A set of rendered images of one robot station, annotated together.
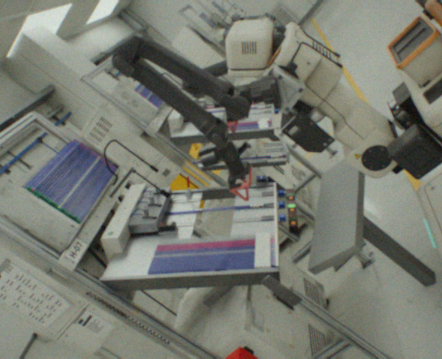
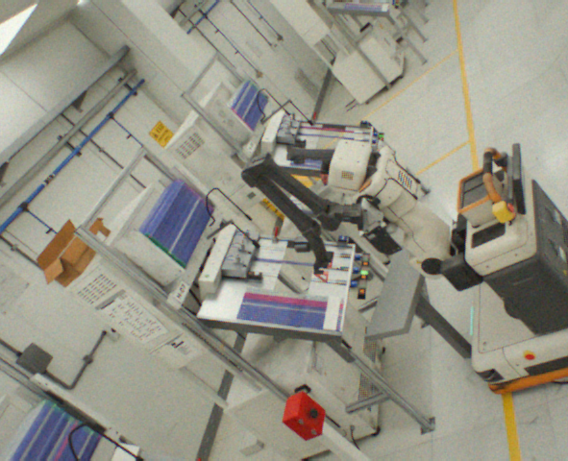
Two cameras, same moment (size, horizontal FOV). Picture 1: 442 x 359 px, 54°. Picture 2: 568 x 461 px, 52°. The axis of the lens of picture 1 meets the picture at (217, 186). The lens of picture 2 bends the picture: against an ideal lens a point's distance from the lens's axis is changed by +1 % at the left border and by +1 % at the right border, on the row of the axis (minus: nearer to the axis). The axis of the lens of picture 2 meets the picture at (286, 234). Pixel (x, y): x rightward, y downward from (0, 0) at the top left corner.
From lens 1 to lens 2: 1.17 m
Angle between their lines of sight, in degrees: 10
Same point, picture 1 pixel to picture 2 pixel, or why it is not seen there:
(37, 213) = (152, 256)
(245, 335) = (307, 376)
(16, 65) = (87, 15)
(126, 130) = (218, 149)
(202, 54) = (304, 19)
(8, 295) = (117, 315)
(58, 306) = (158, 329)
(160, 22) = not seen: outside the picture
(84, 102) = (161, 71)
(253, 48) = (350, 175)
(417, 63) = (472, 212)
